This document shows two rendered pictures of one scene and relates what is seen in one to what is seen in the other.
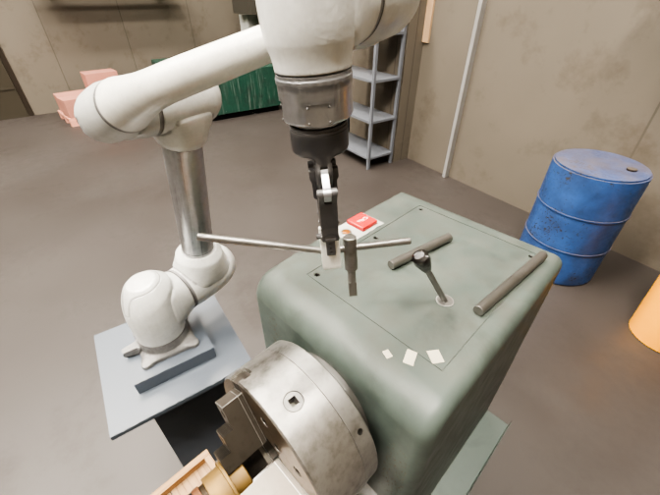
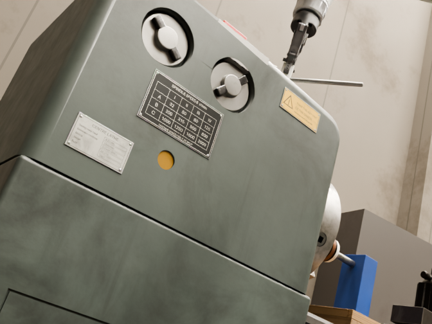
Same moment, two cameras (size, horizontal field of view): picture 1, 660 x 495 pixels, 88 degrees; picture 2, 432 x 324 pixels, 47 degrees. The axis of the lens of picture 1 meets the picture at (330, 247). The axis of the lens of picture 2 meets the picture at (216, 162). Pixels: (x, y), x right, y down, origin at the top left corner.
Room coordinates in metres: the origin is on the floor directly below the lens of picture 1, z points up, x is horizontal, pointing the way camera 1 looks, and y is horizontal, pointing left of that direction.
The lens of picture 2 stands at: (1.57, 0.14, 0.67)
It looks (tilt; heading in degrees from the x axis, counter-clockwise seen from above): 22 degrees up; 192
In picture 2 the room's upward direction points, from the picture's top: 18 degrees clockwise
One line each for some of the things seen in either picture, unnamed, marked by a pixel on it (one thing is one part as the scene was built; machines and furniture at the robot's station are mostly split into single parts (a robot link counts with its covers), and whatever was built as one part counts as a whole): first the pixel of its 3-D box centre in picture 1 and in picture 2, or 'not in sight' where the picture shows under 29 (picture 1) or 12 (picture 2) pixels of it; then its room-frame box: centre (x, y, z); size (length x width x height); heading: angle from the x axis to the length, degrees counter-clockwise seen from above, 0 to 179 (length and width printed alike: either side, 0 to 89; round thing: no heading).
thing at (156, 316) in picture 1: (154, 303); not in sight; (0.77, 0.56, 0.97); 0.18 x 0.16 x 0.22; 146
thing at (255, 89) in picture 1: (215, 84); not in sight; (7.00, 2.15, 0.37); 1.95 x 1.73 x 0.75; 34
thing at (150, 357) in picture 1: (157, 337); not in sight; (0.75, 0.58, 0.83); 0.22 x 0.18 x 0.06; 124
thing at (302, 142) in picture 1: (321, 154); (301, 31); (0.44, 0.01, 1.59); 0.08 x 0.07 x 0.09; 6
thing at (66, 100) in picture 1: (93, 95); not in sight; (6.29, 4.07, 0.33); 1.19 x 0.90 x 0.67; 124
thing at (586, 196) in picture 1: (574, 217); not in sight; (2.16, -1.80, 0.43); 0.58 x 0.58 x 0.86
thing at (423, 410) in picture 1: (403, 321); (156, 154); (0.62, -0.20, 1.06); 0.59 x 0.48 x 0.39; 134
